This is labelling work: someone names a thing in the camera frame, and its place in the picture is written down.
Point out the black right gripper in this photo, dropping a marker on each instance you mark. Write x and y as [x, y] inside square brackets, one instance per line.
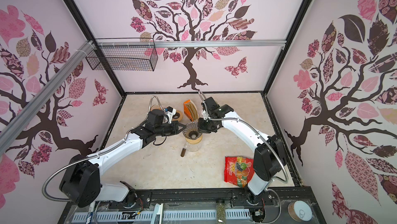
[201, 128]

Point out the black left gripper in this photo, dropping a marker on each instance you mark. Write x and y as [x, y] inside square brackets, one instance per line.
[175, 126]

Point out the clear glass dripper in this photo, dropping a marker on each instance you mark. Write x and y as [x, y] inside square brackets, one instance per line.
[192, 130]

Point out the wooden ring dripper holder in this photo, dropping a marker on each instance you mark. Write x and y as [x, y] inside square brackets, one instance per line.
[194, 141]

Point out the clear glass server jug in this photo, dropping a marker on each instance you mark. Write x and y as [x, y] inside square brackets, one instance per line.
[188, 147]

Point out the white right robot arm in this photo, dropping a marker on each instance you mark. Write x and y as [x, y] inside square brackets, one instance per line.
[269, 154]

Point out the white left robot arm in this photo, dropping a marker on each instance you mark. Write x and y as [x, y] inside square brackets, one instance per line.
[82, 182]

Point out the orange coffee filter box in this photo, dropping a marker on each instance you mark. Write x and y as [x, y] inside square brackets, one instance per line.
[190, 110]

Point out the red candy bag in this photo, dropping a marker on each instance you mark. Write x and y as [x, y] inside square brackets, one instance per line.
[238, 170]

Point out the round white brown device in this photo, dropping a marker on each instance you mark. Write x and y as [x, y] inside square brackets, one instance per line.
[300, 211]

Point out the wooden ring dripper stand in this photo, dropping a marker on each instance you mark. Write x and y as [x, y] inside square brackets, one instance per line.
[178, 116]

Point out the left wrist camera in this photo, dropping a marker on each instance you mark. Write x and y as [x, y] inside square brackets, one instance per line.
[169, 112]

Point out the black wire basket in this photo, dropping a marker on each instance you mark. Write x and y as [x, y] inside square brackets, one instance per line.
[123, 56]

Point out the aluminium rail back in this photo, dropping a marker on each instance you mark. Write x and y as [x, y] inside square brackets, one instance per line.
[177, 44]

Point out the aluminium rail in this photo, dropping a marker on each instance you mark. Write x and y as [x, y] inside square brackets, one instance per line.
[177, 44]
[18, 124]

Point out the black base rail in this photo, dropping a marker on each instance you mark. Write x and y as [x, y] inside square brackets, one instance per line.
[198, 206]

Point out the aluminium rail left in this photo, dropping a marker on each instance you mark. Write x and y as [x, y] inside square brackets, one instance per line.
[18, 124]

